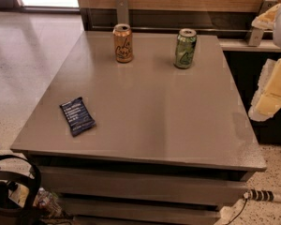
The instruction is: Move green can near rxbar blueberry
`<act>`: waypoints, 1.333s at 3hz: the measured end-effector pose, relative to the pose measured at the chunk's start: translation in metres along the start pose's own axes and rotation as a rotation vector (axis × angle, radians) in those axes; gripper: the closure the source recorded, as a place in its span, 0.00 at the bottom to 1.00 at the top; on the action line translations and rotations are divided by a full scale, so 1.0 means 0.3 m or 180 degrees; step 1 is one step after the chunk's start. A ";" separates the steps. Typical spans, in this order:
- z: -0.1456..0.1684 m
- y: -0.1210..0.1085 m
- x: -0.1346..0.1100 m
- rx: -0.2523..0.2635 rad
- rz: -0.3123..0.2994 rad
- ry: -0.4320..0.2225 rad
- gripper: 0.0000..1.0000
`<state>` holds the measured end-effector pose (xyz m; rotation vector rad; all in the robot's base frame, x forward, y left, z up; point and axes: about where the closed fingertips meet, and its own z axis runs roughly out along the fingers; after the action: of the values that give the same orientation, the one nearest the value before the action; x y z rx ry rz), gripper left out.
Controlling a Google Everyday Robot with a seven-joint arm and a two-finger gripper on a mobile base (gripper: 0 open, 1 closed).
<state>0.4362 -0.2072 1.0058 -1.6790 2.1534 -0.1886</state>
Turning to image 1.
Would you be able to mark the metal wall bracket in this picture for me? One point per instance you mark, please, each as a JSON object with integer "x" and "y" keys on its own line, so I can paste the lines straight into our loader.
{"x": 255, "y": 35}
{"x": 122, "y": 11}

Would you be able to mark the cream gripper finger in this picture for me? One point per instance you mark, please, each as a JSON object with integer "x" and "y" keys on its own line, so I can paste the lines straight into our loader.
{"x": 267, "y": 19}
{"x": 266, "y": 101}

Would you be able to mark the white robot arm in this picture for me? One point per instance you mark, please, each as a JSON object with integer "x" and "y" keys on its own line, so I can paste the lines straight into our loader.
{"x": 266, "y": 101}

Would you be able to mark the blue RXBAR blueberry wrapper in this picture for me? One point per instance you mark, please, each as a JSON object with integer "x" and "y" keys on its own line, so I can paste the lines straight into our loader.
{"x": 77, "y": 116}

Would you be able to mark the grey drawer cabinet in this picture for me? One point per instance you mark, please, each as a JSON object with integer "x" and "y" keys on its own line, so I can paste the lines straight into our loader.
{"x": 170, "y": 146}

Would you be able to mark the left metal wall bracket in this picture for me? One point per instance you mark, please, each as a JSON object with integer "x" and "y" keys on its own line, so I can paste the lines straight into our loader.
{"x": 122, "y": 11}

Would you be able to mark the orange LaCroix can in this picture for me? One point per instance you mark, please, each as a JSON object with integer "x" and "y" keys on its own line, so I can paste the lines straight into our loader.
{"x": 123, "y": 48}

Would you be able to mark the green LaCroix can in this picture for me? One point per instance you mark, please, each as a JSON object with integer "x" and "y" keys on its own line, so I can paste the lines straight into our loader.
{"x": 185, "y": 48}

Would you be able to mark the black headphones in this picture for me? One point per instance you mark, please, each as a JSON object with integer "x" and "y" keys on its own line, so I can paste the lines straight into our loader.
{"x": 10, "y": 212}

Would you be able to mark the right metal wall bracket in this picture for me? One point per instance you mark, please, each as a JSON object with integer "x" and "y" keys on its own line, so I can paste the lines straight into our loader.
{"x": 255, "y": 35}

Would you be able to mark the white power strip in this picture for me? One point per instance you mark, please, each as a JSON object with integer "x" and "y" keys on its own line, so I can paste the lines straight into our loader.
{"x": 263, "y": 196}

